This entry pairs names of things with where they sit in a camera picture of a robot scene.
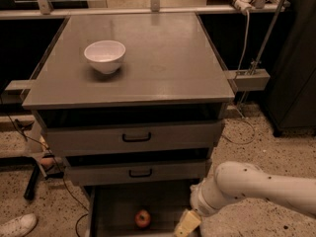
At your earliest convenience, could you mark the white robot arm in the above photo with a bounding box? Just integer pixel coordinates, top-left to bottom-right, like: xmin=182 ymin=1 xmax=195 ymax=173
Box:
xmin=174 ymin=161 xmax=316 ymax=237

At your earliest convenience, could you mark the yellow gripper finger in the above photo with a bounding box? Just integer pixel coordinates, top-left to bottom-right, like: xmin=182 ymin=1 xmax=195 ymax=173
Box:
xmin=174 ymin=209 xmax=201 ymax=237

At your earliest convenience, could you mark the grey metal bracket block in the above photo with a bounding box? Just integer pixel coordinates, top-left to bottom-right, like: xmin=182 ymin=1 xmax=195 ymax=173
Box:
xmin=224 ymin=69 xmax=270 ymax=92

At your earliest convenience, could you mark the dark cabinet at right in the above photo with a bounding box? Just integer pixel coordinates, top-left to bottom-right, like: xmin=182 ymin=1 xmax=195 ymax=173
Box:
xmin=263 ymin=0 xmax=316 ymax=137

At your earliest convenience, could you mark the grey drawer cabinet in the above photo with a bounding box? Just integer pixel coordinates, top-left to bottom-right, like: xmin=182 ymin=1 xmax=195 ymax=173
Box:
xmin=21 ymin=12 xmax=236 ymax=237

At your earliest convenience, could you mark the black floor cable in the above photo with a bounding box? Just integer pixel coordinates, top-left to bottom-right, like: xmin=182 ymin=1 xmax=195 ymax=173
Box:
xmin=0 ymin=96 xmax=91 ymax=237

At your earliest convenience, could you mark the top grey drawer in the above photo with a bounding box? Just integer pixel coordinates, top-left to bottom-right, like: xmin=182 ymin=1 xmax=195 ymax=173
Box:
xmin=42 ymin=120 xmax=223 ymax=156

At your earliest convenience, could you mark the red apple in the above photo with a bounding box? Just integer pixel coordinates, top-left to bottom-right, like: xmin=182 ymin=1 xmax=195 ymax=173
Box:
xmin=134 ymin=209 xmax=151 ymax=229

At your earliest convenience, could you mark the white sneaker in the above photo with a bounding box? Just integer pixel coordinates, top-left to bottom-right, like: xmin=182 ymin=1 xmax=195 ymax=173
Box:
xmin=0 ymin=213 xmax=38 ymax=237

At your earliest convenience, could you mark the metal diagonal rod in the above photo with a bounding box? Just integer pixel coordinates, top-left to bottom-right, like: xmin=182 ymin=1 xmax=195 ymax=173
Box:
xmin=247 ymin=0 xmax=285 ymax=75

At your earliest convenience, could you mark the grey back rail shelf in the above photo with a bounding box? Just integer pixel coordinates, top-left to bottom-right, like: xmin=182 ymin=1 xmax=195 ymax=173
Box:
xmin=0 ymin=3 xmax=291 ymax=20

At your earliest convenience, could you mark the middle grey drawer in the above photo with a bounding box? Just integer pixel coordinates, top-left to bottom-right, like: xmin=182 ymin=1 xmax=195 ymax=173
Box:
xmin=66 ymin=160 xmax=211 ymax=186

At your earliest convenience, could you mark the bottom open grey drawer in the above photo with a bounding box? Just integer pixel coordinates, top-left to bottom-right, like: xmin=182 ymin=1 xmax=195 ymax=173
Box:
xmin=85 ymin=180 xmax=198 ymax=237

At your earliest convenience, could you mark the white ceramic bowl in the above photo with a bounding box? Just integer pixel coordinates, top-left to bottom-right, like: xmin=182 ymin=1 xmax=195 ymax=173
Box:
xmin=84 ymin=40 xmax=126 ymax=74

